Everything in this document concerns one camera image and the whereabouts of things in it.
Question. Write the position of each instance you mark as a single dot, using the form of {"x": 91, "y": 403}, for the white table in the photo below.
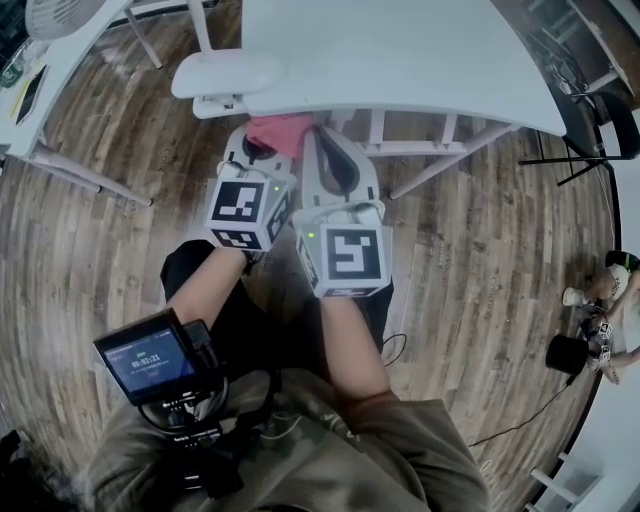
{"x": 390, "y": 55}
{"x": 65, "y": 70}

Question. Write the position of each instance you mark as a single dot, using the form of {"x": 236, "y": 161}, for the black smartphone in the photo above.
{"x": 31, "y": 95}

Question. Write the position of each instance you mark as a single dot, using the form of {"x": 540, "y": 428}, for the black chest monitor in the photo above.
{"x": 145, "y": 357}

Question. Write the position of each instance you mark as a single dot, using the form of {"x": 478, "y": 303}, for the black chest camera rig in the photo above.
{"x": 210, "y": 440}

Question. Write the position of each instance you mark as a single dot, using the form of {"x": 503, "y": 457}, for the person's left forearm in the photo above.
{"x": 205, "y": 285}

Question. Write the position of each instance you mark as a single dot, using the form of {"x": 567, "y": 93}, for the person's olive shirt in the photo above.
{"x": 310, "y": 450}

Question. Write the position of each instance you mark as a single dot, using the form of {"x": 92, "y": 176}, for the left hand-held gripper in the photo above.
{"x": 240, "y": 205}

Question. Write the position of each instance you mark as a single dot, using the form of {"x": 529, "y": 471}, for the white wooden shelf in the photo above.
{"x": 565, "y": 485}

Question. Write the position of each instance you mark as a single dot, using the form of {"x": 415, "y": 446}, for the small white desk fan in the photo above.
{"x": 225, "y": 75}

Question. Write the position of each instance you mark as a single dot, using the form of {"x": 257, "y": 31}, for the black folding chair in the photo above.
{"x": 615, "y": 130}

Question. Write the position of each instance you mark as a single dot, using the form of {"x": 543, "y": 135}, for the person's right forearm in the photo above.
{"x": 355, "y": 350}

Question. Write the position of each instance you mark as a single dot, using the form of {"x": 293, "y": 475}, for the black bucket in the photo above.
{"x": 566, "y": 355}

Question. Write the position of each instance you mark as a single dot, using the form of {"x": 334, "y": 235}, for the pink cloth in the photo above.
{"x": 280, "y": 132}

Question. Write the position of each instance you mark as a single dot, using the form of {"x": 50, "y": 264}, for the white standing desk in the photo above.
{"x": 605, "y": 45}

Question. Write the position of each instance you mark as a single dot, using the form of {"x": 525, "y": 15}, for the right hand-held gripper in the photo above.
{"x": 350, "y": 255}

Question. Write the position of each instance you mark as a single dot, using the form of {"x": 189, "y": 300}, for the person's black trousers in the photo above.
{"x": 270, "y": 330}

